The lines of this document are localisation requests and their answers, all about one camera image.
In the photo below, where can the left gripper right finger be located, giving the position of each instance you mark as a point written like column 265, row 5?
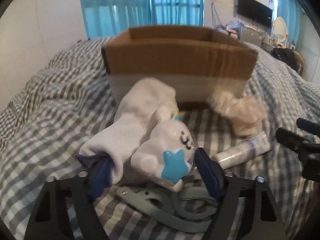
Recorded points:
column 261, row 217

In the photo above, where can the left blue curtain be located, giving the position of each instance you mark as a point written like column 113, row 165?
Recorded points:
column 111, row 17

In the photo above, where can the blue curtain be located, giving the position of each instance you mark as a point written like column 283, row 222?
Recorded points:
column 177, row 12
column 291, row 12
column 111, row 17

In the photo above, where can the brown cardboard box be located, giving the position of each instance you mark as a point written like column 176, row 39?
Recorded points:
column 195, row 61

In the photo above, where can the grey-green scissors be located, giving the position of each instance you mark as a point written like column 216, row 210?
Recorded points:
column 168, row 207

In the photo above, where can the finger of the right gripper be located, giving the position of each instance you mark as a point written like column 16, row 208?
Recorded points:
column 301, row 146
column 308, row 126

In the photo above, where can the white sock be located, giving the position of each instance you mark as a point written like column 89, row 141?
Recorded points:
column 148, row 101

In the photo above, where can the white bunny figurine blue star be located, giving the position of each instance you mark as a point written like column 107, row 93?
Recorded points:
column 165, row 158

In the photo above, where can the grey checked bed cover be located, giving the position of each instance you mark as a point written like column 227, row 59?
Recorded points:
column 70, row 100

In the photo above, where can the right blue curtain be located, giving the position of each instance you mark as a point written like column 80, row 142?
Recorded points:
column 177, row 12

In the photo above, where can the cream sock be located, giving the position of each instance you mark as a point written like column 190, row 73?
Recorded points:
column 245, row 114

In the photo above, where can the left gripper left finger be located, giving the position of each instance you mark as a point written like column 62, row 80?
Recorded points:
column 49, row 218

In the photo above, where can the grey mini fridge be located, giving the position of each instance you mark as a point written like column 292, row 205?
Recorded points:
column 251, row 35

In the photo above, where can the white oval mirror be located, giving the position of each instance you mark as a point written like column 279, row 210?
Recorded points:
column 279, row 30

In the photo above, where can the clear plastic bag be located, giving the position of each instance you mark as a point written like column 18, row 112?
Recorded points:
column 234, row 25

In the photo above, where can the far blue curtain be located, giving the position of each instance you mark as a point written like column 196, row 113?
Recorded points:
column 291, row 12

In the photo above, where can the black wall television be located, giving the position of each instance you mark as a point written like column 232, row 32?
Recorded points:
column 255, row 11

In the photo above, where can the white cream tube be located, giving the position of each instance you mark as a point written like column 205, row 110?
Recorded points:
column 243, row 152

